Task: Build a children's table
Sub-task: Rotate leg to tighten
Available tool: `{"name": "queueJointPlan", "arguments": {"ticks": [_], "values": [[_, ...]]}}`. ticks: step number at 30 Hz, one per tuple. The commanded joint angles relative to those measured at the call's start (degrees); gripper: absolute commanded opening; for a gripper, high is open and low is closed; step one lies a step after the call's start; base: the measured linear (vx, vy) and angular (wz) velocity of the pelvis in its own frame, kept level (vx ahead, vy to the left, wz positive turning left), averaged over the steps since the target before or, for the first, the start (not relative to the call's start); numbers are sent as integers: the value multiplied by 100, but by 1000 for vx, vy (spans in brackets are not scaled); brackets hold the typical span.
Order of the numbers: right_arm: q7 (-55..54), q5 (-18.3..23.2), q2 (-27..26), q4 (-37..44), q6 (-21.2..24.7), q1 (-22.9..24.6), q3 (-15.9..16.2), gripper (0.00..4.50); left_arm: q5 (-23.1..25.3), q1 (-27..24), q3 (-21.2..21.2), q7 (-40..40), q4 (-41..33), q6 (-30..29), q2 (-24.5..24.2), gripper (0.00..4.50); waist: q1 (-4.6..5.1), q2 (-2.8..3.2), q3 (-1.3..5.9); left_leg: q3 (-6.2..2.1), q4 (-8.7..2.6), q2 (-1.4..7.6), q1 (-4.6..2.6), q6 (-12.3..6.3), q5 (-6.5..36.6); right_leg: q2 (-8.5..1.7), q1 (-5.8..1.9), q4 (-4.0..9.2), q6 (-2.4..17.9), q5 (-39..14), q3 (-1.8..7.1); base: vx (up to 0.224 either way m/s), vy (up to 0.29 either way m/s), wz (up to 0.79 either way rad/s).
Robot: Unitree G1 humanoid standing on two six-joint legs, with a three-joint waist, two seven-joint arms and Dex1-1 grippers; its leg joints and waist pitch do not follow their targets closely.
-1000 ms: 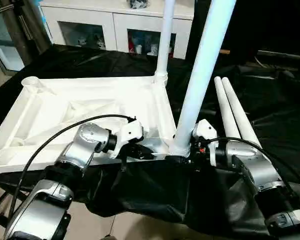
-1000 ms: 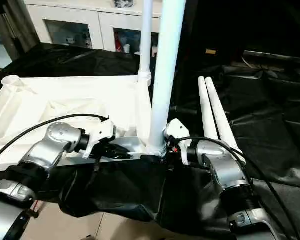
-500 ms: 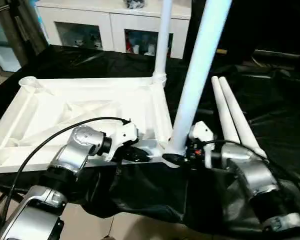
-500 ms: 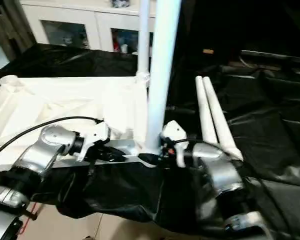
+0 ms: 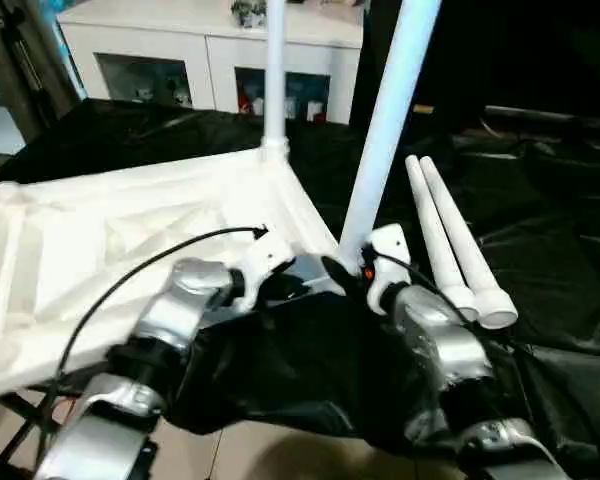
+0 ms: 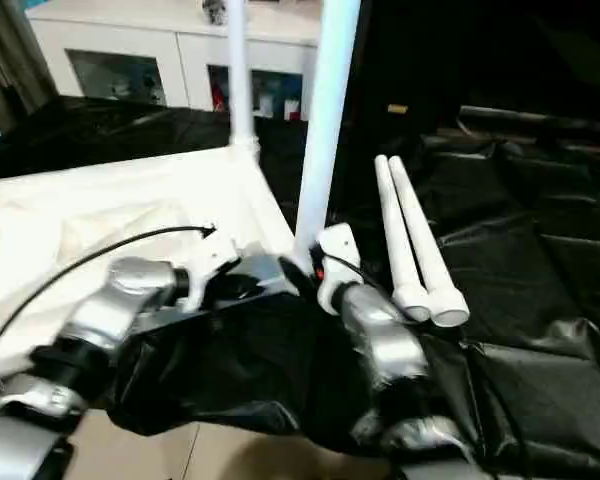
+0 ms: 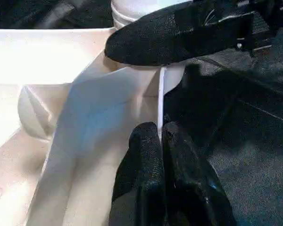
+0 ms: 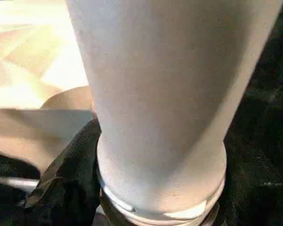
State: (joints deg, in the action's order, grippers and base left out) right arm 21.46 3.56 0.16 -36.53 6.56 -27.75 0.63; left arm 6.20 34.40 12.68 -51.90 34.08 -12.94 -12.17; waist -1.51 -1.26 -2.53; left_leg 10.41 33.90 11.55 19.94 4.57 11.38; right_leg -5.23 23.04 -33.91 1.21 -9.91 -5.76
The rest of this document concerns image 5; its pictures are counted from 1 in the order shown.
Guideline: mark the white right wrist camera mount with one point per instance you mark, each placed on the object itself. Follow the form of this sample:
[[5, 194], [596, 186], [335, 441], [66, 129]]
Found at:
[[390, 245]]

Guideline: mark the white plastic table leg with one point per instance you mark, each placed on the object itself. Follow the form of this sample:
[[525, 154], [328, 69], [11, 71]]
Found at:
[[437, 235], [390, 125], [275, 75], [462, 235]]

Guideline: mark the blue white patterned jar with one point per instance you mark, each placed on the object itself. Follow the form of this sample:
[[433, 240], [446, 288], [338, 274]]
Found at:
[[247, 12]]

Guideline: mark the red bottle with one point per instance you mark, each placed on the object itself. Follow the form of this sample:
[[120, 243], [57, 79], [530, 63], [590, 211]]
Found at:
[[243, 97]]

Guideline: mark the metal framed glass door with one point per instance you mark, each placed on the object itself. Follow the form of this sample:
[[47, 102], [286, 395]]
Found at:
[[10, 75]]

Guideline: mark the black metal table frame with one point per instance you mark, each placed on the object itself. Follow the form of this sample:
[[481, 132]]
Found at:
[[10, 430]]

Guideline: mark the white plastic table top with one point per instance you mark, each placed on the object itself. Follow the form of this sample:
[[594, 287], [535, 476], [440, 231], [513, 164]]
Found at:
[[105, 240]]

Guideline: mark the white glass door cabinet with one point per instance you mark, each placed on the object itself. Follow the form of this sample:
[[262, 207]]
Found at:
[[195, 45]]

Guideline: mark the dark cabinet with gold label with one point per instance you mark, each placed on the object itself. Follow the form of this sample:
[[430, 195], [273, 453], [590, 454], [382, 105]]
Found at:
[[420, 60]]

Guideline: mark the black mat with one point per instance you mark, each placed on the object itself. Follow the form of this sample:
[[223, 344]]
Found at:
[[305, 360]]

